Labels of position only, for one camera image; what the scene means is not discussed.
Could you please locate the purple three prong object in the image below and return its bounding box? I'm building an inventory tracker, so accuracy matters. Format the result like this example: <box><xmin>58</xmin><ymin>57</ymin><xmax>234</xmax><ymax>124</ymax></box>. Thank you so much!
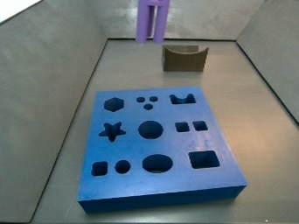
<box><xmin>134</xmin><ymin>0</ymin><xmax>170</xmax><ymax>43</ymax></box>

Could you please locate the blue foam shape board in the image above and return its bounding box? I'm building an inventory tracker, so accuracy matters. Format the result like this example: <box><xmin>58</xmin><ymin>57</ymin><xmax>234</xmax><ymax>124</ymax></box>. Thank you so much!
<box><xmin>77</xmin><ymin>87</ymin><xmax>248</xmax><ymax>214</ymax></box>

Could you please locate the black curved fixture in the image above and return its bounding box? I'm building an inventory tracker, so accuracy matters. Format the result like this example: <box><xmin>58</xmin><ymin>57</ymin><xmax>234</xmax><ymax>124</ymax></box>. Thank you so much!
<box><xmin>162</xmin><ymin>45</ymin><xmax>209</xmax><ymax>72</ymax></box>

